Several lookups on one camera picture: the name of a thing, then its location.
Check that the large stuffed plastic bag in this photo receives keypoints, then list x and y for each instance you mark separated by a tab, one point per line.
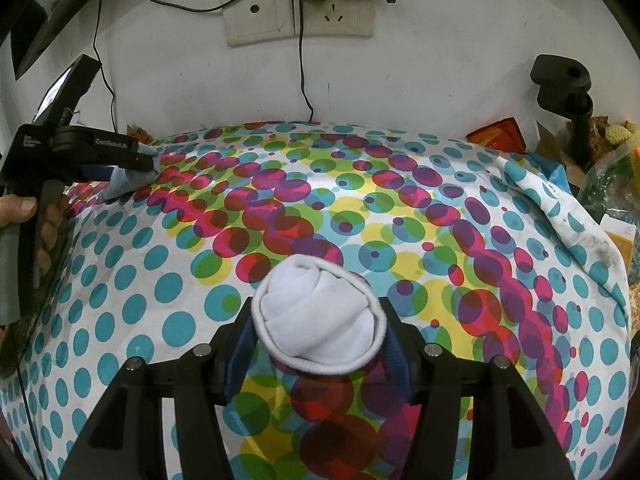
610	185

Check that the black television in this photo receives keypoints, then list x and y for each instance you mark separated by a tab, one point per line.
35	35

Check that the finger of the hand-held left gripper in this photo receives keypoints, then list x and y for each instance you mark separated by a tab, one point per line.
142	162
100	172

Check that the yellow and white box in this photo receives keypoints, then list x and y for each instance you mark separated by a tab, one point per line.
620	232

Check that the yellow knitted toy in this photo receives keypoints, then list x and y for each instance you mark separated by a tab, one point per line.
617	135

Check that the cardboard box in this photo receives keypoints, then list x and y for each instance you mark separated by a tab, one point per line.
552	142

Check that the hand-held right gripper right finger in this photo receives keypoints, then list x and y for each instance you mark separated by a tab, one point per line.
400	360

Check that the white power outlet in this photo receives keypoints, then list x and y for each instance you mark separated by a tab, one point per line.
335	17

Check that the blue sock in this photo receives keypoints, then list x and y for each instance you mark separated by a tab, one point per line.
127	177

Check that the person's left hand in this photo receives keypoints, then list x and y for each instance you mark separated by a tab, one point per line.
20	210

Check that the white round-hole wall plate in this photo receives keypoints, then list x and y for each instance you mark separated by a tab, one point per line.
255	10

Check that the smooth white sock ball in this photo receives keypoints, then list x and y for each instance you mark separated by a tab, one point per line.
315	310

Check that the red packet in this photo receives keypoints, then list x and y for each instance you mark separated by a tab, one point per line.
497	135

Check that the polka dot tablecloth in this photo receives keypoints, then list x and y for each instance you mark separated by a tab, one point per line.
350	210

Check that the red candy wrapper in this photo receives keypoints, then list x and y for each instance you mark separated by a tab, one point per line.
140	135

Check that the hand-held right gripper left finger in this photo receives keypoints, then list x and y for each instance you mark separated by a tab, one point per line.
240	355

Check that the black clamp stand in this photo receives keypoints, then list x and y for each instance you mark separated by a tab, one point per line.
565	90

